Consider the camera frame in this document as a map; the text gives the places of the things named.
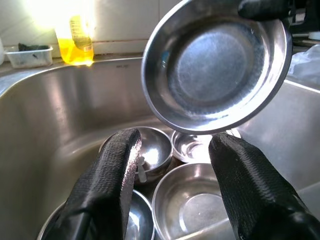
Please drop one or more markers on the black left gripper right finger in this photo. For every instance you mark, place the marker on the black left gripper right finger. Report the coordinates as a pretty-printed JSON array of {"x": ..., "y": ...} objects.
[{"x": 250, "y": 190}]

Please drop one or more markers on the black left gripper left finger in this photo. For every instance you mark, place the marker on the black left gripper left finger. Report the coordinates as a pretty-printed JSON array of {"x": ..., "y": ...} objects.
[{"x": 105, "y": 185}]

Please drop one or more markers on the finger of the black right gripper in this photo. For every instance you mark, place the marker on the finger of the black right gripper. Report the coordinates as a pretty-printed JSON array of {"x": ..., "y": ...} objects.
[{"x": 262, "y": 10}]

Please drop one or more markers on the flat-bottomed scratched steel bowl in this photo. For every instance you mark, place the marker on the flat-bottomed scratched steel bowl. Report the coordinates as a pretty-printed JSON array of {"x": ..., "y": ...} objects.
[{"x": 212, "y": 70}]

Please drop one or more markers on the small white plastic piece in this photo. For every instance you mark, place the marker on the small white plastic piece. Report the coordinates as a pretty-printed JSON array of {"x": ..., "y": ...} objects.
[{"x": 143, "y": 175}]

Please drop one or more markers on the clear plastic bag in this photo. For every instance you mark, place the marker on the clear plastic bag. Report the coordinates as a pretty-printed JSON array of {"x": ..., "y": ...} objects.
[{"x": 307, "y": 62}]

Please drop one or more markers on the small round steel bowl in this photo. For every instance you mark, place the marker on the small round steel bowl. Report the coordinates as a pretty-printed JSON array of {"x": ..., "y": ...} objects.
[{"x": 155, "y": 152}]

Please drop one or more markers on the stainless steel sink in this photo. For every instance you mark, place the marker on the stainless steel sink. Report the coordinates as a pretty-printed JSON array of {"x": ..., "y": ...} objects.
[{"x": 50, "y": 112}]

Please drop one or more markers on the yellow dish soap bottle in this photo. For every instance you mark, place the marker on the yellow dish soap bottle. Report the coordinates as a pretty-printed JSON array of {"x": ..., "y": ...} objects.
[{"x": 75, "y": 52}]

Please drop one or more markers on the clear plastic container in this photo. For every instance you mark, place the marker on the clear plastic container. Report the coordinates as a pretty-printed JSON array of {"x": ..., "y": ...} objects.
[{"x": 27, "y": 60}]

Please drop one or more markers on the dark green sponge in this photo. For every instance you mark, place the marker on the dark green sponge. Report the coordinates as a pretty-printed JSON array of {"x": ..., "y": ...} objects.
[{"x": 30, "y": 47}]

